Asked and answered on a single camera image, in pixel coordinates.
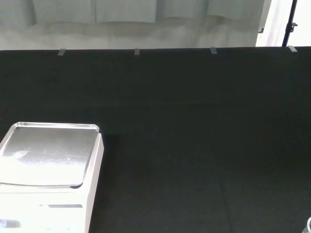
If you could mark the white electronic balance steel pan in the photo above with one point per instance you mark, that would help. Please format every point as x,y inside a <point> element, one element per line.
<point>48,157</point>

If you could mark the black tripod pole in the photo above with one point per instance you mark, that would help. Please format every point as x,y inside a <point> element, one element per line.
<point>289,21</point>

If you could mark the black bench cloth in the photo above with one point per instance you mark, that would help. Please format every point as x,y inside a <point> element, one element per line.
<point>194,136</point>

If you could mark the pale board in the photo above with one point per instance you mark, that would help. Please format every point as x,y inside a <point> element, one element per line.
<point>279,24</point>

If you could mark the grey tape strip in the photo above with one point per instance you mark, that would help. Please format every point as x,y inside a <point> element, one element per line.
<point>62,52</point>
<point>213,50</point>
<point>137,51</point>
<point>292,48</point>

